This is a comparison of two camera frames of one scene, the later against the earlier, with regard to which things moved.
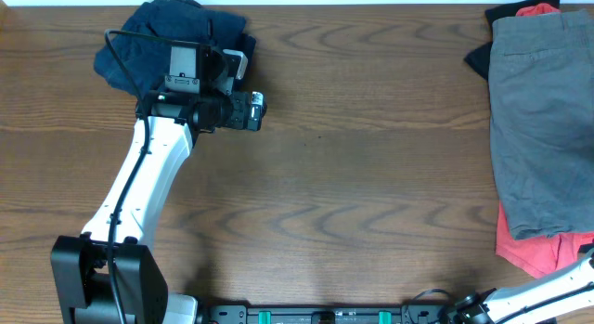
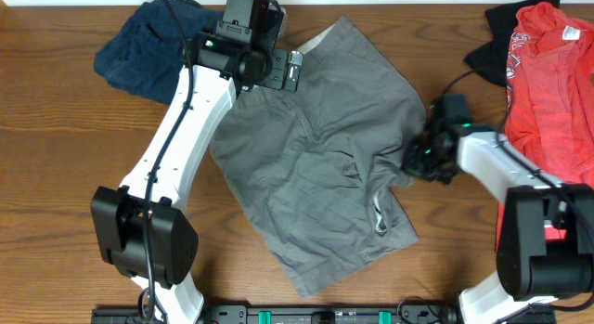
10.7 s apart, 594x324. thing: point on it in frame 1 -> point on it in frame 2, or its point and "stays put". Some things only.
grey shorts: x=541 y=101 -> x=313 y=167
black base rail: x=406 y=315 stays put
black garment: x=480 y=59 stays put
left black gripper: x=253 y=110 -> x=278 y=69
